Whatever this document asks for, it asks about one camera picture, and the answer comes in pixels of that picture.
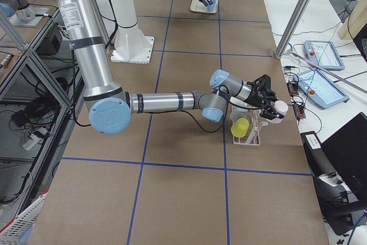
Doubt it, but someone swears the pink plastic cup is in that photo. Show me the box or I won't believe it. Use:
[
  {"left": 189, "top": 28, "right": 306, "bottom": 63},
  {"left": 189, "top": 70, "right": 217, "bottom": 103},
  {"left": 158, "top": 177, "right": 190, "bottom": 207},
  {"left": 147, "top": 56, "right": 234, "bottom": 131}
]
[{"left": 269, "top": 100, "right": 288, "bottom": 124}]

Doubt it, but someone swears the grey plastic cup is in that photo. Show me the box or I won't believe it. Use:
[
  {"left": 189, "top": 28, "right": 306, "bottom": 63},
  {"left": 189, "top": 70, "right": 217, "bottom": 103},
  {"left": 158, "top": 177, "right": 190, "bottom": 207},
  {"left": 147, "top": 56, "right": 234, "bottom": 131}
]
[{"left": 230, "top": 106, "right": 248, "bottom": 123}]

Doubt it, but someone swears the pale green plastic cup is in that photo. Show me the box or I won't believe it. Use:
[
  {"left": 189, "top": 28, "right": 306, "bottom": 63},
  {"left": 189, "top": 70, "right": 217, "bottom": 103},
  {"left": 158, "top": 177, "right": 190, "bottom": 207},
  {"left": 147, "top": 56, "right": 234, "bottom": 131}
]
[{"left": 230, "top": 97, "right": 248, "bottom": 107}]

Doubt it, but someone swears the yellow plastic cup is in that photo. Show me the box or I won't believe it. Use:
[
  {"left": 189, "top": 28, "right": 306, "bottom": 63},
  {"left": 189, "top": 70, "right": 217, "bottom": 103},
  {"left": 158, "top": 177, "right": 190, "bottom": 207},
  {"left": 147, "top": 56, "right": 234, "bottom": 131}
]
[{"left": 231, "top": 118, "right": 249, "bottom": 138}]

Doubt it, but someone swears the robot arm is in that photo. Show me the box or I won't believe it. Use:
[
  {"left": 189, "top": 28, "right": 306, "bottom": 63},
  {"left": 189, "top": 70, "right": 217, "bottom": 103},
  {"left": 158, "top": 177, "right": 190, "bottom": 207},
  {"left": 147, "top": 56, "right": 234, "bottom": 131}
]
[
  {"left": 54, "top": 0, "right": 284, "bottom": 134},
  {"left": 107, "top": 0, "right": 218, "bottom": 64}
]

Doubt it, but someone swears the cream plastic tray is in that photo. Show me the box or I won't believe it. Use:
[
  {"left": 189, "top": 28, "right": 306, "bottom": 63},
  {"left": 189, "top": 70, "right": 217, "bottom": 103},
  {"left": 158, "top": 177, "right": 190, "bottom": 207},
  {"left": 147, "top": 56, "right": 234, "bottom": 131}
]
[{"left": 190, "top": 0, "right": 219, "bottom": 14}]

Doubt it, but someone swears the teach pendant with red button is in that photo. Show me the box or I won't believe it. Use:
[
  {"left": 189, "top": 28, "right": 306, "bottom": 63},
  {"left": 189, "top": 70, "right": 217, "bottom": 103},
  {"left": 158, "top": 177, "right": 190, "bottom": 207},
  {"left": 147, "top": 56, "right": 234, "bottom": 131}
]
[{"left": 293, "top": 69, "right": 349, "bottom": 109}]

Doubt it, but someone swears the metal rod stand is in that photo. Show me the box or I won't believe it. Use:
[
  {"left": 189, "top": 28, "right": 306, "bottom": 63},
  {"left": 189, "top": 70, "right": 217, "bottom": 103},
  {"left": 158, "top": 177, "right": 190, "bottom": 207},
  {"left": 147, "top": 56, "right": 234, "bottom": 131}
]
[{"left": 286, "top": 50, "right": 367, "bottom": 94}]

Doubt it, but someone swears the black laptop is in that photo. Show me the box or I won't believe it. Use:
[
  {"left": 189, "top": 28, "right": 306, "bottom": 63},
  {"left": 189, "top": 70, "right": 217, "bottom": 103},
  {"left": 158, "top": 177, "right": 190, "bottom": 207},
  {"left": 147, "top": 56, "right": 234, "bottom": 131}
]
[{"left": 322, "top": 112, "right": 366, "bottom": 192}]

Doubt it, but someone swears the white wire cup rack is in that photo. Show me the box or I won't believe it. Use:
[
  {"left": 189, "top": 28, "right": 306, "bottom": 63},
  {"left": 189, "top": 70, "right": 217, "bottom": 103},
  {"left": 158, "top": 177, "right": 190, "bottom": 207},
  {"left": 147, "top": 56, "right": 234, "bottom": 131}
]
[{"left": 230, "top": 102, "right": 268, "bottom": 146}]

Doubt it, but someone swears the aluminium frame post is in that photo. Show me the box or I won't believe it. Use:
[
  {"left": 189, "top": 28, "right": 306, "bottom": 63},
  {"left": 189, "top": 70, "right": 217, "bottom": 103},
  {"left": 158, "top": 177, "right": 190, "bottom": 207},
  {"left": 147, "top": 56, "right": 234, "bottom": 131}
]
[{"left": 274, "top": 0, "right": 310, "bottom": 59}]

